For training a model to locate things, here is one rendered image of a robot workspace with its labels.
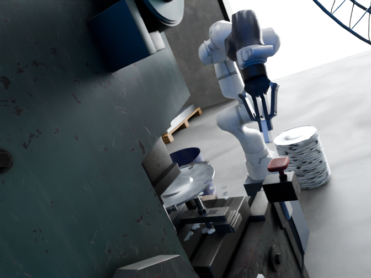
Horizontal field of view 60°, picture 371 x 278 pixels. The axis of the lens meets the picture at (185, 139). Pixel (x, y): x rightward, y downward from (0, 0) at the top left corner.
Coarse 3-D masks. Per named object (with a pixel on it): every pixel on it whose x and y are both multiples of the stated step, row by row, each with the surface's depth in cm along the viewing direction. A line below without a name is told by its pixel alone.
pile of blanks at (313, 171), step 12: (300, 144) 207; (312, 144) 208; (288, 156) 214; (300, 156) 210; (312, 156) 210; (324, 156) 216; (288, 168) 219; (300, 168) 213; (312, 168) 212; (324, 168) 215; (300, 180) 217; (312, 180) 214; (324, 180) 215
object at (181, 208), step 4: (184, 204) 98; (180, 208) 96; (184, 208) 98; (168, 212) 93; (172, 212) 93; (176, 212) 94; (180, 212) 96; (172, 216) 92; (176, 216) 94; (180, 216) 95; (172, 220) 92; (176, 220) 94; (176, 224) 93
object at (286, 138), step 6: (300, 126) 230; (306, 126) 226; (312, 126) 221; (288, 132) 229; (294, 132) 223; (300, 132) 219; (306, 132) 216; (312, 132) 212; (276, 138) 228; (282, 138) 224; (288, 138) 218; (294, 138) 215; (300, 138) 211; (276, 144) 219; (282, 144) 215; (288, 144) 211
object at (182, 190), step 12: (180, 168) 122; (192, 168) 118; (204, 168) 113; (180, 180) 110; (192, 180) 107; (204, 180) 103; (168, 192) 105; (180, 192) 102; (192, 192) 99; (168, 204) 98; (180, 204) 95
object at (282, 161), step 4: (272, 160) 102; (276, 160) 101; (280, 160) 99; (284, 160) 98; (288, 160) 99; (272, 164) 99; (276, 164) 98; (280, 164) 97; (284, 164) 96; (268, 168) 98; (272, 168) 97; (276, 168) 96; (280, 168) 96; (284, 168) 96; (280, 172) 99
